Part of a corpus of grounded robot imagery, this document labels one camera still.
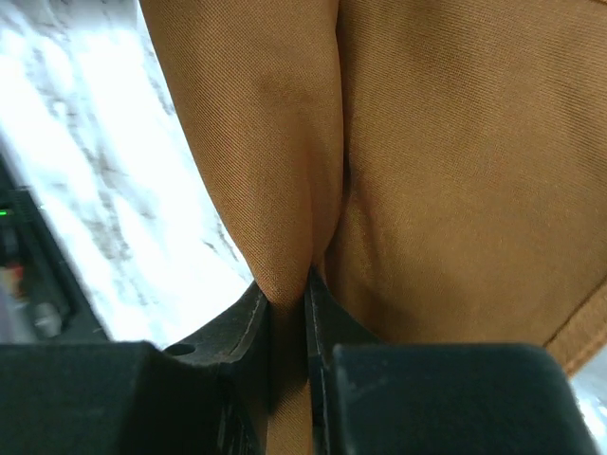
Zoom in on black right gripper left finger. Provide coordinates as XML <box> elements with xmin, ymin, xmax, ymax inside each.
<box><xmin>1</xmin><ymin>285</ymin><xmax>268</xmax><ymax>454</ymax></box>

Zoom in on orange-brown cloth napkin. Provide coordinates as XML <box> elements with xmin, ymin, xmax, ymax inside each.
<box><xmin>141</xmin><ymin>1</ymin><xmax>606</xmax><ymax>454</ymax></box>

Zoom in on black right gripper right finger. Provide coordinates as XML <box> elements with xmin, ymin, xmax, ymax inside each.
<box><xmin>304</xmin><ymin>271</ymin><xmax>588</xmax><ymax>454</ymax></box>

